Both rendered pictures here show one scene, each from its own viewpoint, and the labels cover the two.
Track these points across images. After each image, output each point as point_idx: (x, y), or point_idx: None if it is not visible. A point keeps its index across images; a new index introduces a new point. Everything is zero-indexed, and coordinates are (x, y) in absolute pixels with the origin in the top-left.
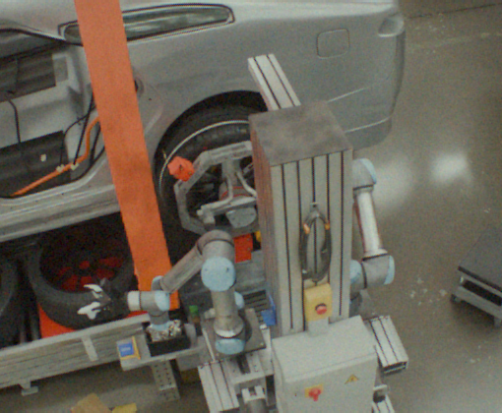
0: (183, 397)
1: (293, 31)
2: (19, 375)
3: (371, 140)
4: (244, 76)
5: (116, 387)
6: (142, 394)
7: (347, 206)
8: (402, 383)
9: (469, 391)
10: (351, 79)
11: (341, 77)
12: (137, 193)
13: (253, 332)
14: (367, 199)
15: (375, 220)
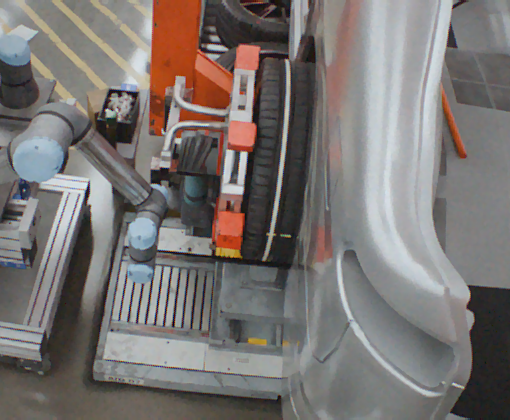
0: (110, 196)
1: (340, 67)
2: None
3: (283, 394)
4: (320, 64)
5: (156, 148)
6: (135, 165)
7: None
8: None
9: None
10: (312, 266)
11: (314, 239)
12: None
13: (5, 108)
14: (0, 154)
15: None
